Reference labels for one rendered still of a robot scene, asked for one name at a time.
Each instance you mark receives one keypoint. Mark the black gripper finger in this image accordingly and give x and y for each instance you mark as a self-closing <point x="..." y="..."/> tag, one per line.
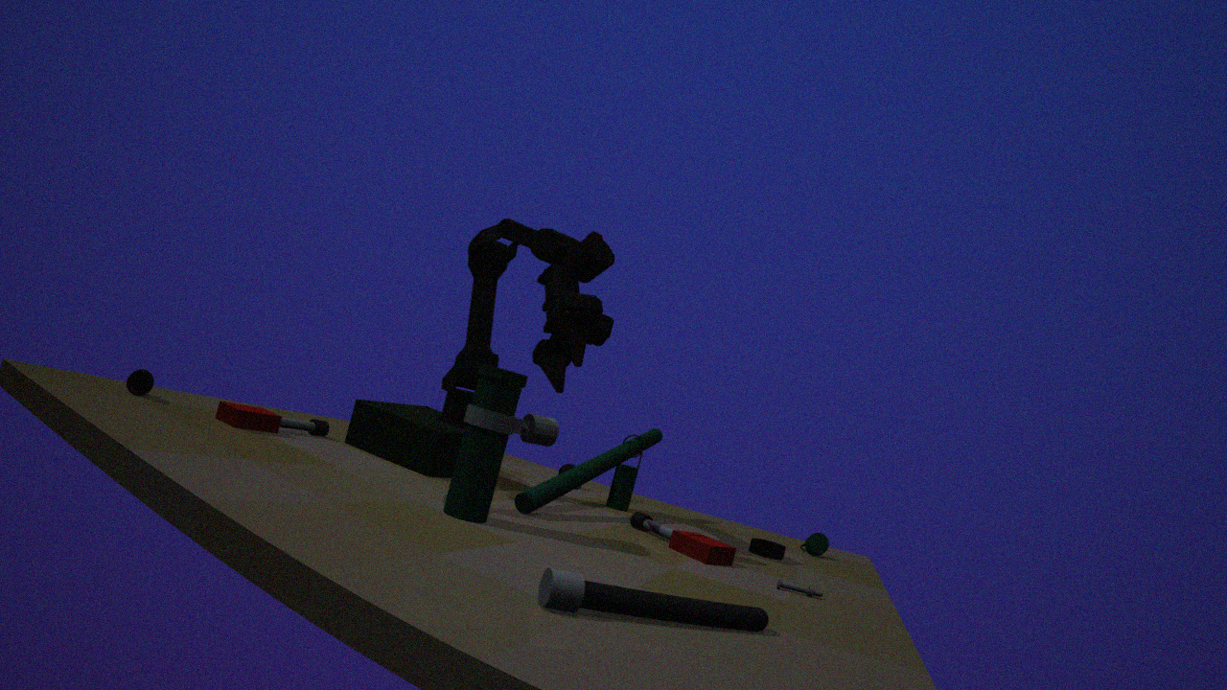
<point x="575" y="328"/>
<point x="554" y="367"/>

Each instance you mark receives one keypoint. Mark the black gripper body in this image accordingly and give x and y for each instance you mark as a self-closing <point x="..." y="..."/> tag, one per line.
<point x="558" y="300"/>

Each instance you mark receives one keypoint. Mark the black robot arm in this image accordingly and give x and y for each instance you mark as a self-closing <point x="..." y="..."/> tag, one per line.
<point x="571" y="261"/>

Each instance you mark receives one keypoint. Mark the grey bolt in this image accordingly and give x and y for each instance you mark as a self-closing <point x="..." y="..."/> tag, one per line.
<point x="810" y="591"/>

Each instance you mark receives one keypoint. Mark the black band clamp with two tabs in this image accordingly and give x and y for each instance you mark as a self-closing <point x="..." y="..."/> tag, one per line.
<point x="767" y="549"/>

